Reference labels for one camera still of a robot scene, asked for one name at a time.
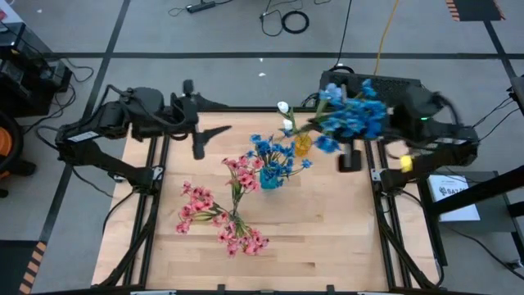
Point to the teal patterned glass vase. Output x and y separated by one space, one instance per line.
268 182

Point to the dark grey side table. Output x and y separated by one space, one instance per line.
497 221

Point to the white paper with logo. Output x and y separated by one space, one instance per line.
446 182

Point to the black mat with orange stripes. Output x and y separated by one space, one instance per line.
475 10
12 270

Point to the black electronics cart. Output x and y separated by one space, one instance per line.
24 82

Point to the black metal rig frame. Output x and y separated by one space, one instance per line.
245 109

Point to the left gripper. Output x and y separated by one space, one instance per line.
186 114

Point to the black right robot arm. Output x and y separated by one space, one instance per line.
442 139

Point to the black computer tower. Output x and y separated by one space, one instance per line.
352 80

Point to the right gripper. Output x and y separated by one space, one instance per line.
350 160

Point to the black metal bar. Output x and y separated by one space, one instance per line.
483 189

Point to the small amber glass vase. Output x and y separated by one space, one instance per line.
303 146

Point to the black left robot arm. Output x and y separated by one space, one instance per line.
102 119

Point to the black and orange machine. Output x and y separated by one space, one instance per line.
4 147

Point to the black power strip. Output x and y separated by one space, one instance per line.
201 6

